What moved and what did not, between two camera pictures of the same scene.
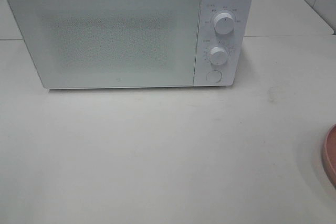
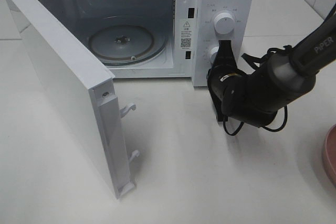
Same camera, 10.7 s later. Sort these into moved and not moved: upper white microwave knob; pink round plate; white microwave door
Moved: white microwave door
Not moved: pink round plate; upper white microwave knob
